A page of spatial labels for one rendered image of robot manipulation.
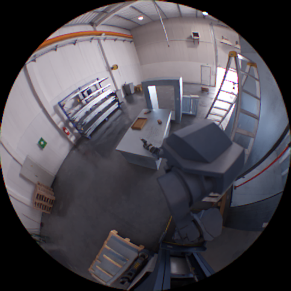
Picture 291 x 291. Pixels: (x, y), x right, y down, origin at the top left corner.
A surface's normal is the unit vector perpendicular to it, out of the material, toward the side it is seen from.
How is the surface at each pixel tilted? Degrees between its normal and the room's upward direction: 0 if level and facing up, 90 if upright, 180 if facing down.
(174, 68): 90
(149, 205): 0
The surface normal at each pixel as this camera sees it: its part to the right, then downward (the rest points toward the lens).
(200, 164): -0.32, -0.82
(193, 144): -0.04, -0.25
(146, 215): -0.21, -0.61
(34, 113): 0.89, 0.20
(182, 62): -0.40, 0.76
